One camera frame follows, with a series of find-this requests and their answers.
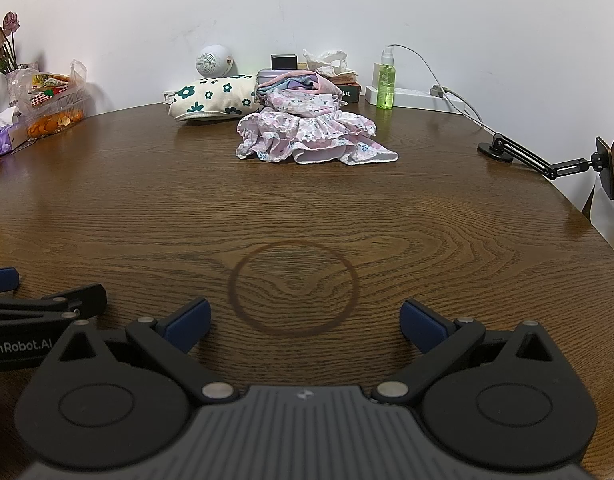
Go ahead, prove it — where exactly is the clear plastic snack bag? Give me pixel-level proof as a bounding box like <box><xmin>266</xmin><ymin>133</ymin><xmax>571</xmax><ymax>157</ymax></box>
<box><xmin>7</xmin><ymin>59</ymin><xmax>94</xmax><ymax>142</ymax></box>

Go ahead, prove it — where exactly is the cream floral fabric pouch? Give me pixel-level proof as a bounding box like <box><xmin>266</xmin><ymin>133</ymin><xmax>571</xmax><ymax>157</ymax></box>
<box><xmin>168</xmin><ymin>75</ymin><xmax>262</xmax><ymax>122</ymax></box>

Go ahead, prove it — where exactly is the dried flower bouquet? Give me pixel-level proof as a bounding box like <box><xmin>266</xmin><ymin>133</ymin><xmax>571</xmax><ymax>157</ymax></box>
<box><xmin>0</xmin><ymin>0</ymin><xmax>24</xmax><ymax>77</ymax></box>

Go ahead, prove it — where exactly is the purple tissue packet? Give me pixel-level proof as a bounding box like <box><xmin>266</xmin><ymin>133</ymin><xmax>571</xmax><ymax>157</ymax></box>
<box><xmin>0</xmin><ymin>107</ymin><xmax>28</xmax><ymax>162</ymax></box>

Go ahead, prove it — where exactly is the crumpled white tissue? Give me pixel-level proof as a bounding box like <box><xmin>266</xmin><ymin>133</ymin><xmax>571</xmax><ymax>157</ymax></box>
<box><xmin>303</xmin><ymin>48</ymin><xmax>358</xmax><ymax>74</ymax></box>

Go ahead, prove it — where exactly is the white cable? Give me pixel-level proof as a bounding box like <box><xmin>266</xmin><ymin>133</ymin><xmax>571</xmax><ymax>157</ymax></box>
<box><xmin>391</xmin><ymin>44</ymin><xmax>498</xmax><ymax>136</ymax></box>

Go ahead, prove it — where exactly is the stack of folded clothes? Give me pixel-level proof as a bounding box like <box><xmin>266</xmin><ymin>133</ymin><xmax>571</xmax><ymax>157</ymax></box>
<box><xmin>256</xmin><ymin>70</ymin><xmax>348</xmax><ymax>111</ymax></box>

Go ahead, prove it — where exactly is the pink floral garment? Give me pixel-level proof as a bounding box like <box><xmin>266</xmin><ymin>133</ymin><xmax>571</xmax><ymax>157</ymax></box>
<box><xmin>237</xmin><ymin>107</ymin><xmax>400</xmax><ymax>166</ymax></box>

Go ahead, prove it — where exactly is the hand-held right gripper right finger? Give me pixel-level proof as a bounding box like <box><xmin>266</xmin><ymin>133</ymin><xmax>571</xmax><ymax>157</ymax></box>
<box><xmin>374</xmin><ymin>299</ymin><xmax>568</xmax><ymax>403</ymax></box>

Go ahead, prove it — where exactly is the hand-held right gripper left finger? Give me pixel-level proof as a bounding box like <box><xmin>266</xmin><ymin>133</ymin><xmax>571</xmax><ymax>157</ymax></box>
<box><xmin>47</xmin><ymin>298</ymin><xmax>238</xmax><ymax>403</ymax></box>

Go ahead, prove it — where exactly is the green spray bottle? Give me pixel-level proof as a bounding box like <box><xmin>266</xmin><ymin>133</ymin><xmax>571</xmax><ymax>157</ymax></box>
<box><xmin>377</xmin><ymin>46</ymin><xmax>396</xmax><ymax>110</ymax></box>

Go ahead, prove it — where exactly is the white robot toy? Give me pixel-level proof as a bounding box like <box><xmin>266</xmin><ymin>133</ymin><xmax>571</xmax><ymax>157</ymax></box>
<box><xmin>195</xmin><ymin>45</ymin><xmax>235</xmax><ymax>79</ymax></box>

